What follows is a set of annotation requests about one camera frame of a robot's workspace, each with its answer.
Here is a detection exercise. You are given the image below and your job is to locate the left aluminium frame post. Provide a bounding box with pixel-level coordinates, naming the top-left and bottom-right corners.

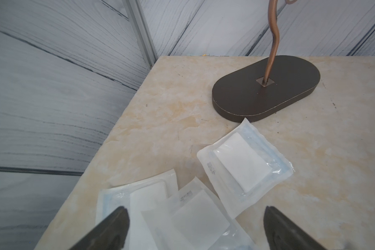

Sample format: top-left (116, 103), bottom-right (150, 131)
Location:
top-left (123, 0), bottom-right (158, 69)

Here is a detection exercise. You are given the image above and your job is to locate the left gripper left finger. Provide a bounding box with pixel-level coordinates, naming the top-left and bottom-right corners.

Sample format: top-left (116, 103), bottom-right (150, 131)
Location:
top-left (70, 206), bottom-right (130, 250)

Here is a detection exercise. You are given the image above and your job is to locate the brown wire glass rack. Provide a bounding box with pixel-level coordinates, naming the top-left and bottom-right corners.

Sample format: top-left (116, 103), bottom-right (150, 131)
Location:
top-left (211, 1), bottom-right (320, 123)

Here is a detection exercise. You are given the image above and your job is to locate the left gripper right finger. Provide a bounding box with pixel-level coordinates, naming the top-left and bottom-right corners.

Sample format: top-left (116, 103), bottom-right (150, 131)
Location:
top-left (263, 206), bottom-right (326, 250)

